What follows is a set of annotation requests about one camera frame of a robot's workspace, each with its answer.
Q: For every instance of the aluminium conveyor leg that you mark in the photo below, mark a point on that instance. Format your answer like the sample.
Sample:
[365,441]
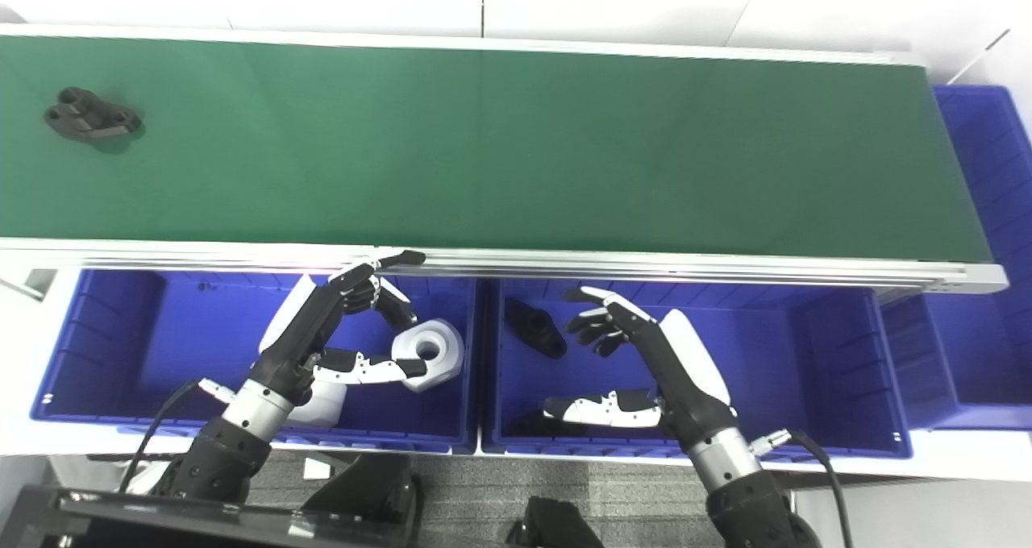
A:
[28,282]

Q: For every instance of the black flange part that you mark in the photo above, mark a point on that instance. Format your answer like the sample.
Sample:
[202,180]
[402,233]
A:
[90,118]

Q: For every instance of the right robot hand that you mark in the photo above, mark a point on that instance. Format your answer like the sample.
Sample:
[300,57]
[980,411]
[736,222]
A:
[673,363]

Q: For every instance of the black part in bin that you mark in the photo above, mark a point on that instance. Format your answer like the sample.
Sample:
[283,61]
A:
[534,328]

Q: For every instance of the black robot chest plate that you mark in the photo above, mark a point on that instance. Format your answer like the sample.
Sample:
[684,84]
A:
[161,520]

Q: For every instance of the black robot body part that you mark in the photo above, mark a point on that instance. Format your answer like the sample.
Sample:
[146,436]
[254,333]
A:
[556,528]
[371,487]

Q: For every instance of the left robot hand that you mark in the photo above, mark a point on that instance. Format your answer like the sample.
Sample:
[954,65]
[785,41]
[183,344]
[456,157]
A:
[298,334]

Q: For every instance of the green conveyor belt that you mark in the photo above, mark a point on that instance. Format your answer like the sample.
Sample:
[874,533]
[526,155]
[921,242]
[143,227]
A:
[726,267]
[516,145]

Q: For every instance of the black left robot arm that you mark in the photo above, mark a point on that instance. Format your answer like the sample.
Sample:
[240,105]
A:
[234,443]

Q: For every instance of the white round part with hole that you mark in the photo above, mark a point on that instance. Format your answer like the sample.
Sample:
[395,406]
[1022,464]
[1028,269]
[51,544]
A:
[442,354]

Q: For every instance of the blue plastic bin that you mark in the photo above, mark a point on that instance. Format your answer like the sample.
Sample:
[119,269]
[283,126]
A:
[774,371]
[984,209]
[161,346]

